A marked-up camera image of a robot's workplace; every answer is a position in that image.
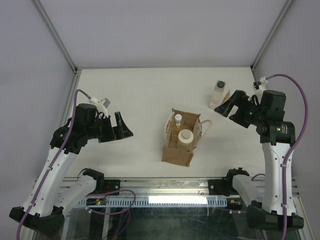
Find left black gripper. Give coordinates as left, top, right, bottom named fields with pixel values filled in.
left=85, top=111, right=133, bottom=143

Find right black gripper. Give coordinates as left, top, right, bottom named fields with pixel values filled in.
left=214, top=90, right=266, bottom=128

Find clear square bottle front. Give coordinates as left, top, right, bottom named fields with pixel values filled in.
left=208, top=80, right=226, bottom=109

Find clear square bottle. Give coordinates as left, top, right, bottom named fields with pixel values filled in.
left=208, top=80, right=226, bottom=109
left=229, top=113, right=238, bottom=121

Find yellow liquid bottle white cap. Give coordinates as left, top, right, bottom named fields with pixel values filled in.
left=172, top=113, right=182, bottom=133

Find beige squeeze tube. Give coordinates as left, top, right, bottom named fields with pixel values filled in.
left=221, top=90, right=231, bottom=104

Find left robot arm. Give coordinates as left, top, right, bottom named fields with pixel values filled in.
left=9, top=103, right=134, bottom=238

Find burlap canvas tote bag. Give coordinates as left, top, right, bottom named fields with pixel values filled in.
left=161, top=108, right=213, bottom=167

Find white round cap bottle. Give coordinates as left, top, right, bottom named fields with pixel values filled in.
left=177, top=129, right=194, bottom=152

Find small circuit board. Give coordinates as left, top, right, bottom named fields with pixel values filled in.
left=86, top=198, right=109, bottom=206

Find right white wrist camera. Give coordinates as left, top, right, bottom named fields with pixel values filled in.
left=253, top=76, right=268, bottom=101

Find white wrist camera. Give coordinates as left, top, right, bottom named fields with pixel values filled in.
left=253, top=76, right=268, bottom=101
left=88, top=97, right=111, bottom=116

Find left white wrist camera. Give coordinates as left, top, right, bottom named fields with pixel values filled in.
left=88, top=97, right=111, bottom=116

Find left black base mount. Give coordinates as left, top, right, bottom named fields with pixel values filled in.
left=101, top=179, right=121, bottom=196

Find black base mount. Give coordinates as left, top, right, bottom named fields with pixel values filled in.
left=207, top=179, right=237, bottom=197
left=101, top=179, right=121, bottom=196

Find aluminium mounting rail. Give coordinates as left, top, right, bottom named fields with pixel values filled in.
left=59, top=176, right=301, bottom=198

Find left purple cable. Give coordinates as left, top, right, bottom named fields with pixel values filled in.
left=16, top=89, right=92, bottom=240

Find slotted cable duct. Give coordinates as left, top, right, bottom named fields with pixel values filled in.
left=76, top=195, right=228, bottom=208

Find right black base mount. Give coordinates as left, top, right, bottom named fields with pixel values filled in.
left=207, top=179, right=237, bottom=197

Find right aluminium frame post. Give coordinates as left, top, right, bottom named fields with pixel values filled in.
left=250, top=0, right=296, bottom=73

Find aluminium frame post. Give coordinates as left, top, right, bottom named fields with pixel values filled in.
left=33, top=0, right=77, bottom=73
left=250, top=0, right=296, bottom=73

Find left aluminium frame post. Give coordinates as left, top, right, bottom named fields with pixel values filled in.
left=33, top=0, right=77, bottom=73

